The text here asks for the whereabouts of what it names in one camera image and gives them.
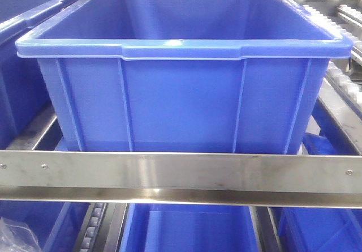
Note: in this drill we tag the stainless steel shelf rack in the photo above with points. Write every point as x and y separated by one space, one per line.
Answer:
30 170

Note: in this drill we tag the lower shelf blue bin centre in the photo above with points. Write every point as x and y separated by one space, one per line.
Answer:
188 227

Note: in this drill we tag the shelf blue bin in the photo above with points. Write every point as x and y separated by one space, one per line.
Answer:
318 229
188 227
55 224

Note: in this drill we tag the lower shelf blue bin right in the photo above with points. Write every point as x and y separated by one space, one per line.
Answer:
318 229

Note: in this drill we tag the lower shelf blue bin left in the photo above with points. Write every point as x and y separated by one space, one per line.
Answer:
55 224

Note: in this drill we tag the blue plastic bin centre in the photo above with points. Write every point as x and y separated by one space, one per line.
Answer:
233 76

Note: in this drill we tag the blue plastic bin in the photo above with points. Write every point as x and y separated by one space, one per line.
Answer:
23 91
233 76

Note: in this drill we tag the lower roller track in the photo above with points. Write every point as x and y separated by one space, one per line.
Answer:
93 227

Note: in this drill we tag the blue plastic bin left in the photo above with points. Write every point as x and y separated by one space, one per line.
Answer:
23 91

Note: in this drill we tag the grey roller conveyor track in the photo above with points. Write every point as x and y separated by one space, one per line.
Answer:
342 20

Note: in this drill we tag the clear plastic bag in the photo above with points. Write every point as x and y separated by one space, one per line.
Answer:
17 236

